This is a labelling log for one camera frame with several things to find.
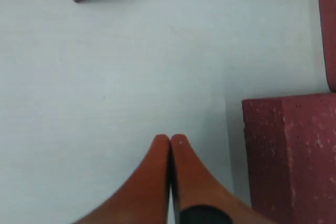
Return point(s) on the back row left red brick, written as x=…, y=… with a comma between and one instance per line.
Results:
x=322, y=15

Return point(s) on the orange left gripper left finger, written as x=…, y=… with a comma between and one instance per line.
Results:
x=144, y=197

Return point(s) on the white-flecked red brick chipped corner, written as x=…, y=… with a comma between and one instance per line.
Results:
x=290, y=145

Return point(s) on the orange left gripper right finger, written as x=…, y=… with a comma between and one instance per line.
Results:
x=198, y=197

